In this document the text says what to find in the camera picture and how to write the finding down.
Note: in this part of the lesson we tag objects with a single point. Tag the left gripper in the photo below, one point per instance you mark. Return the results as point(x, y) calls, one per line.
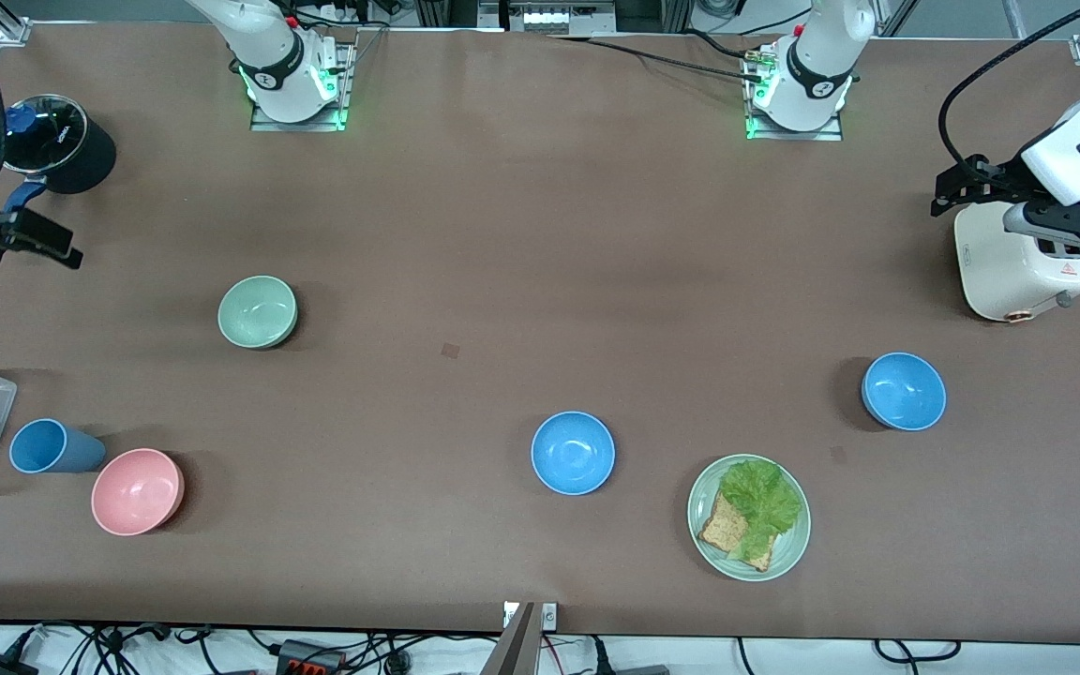
point(997, 182)

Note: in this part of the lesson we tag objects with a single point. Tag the pale green bowl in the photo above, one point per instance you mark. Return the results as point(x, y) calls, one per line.
point(257, 312)

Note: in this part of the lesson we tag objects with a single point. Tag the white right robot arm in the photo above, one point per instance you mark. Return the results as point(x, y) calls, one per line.
point(268, 52)

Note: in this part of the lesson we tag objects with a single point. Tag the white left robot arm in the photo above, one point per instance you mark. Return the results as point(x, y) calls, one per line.
point(821, 56)

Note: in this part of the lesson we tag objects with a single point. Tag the blue bowl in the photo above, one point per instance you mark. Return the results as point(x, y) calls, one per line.
point(905, 392)
point(573, 453)

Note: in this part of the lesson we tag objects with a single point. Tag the pink bowl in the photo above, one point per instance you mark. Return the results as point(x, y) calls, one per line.
point(135, 493)

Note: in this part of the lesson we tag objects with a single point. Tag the white toaster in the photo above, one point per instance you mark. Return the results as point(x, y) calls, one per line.
point(999, 272)

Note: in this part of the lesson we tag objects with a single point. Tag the black pot with lid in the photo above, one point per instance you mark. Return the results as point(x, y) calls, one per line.
point(95, 155)

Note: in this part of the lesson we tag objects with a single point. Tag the glass lid blue knob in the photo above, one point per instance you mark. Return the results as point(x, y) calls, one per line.
point(41, 136)

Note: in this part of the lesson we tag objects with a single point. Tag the blue cup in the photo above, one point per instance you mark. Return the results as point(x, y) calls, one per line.
point(52, 448)

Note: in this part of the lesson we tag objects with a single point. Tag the green lettuce leaf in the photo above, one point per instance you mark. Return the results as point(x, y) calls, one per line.
point(763, 502)

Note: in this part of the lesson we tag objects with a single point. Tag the pale green plate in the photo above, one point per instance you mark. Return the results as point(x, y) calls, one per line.
point(788, 548)

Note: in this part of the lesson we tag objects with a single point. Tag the black power adapter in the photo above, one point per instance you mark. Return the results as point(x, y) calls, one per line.
point(1, 667)

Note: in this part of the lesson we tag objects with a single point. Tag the toasted bread slice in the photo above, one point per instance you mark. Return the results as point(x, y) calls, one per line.
point(718, 530)

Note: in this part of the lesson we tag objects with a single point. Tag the black red power strip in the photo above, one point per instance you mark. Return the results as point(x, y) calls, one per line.
point(310, 658)

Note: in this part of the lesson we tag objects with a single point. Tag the grey control box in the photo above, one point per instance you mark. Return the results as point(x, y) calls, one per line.
point(559, 17)

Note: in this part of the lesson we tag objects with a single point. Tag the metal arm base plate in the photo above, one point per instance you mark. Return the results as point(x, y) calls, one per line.
point(831, 134)
point(343, 89)

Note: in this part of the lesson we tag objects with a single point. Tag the grey camera pole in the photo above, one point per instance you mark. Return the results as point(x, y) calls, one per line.
point(512, 647)

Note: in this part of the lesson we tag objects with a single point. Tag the metal edge bracket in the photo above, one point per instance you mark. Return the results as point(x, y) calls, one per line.
point(547, 615)

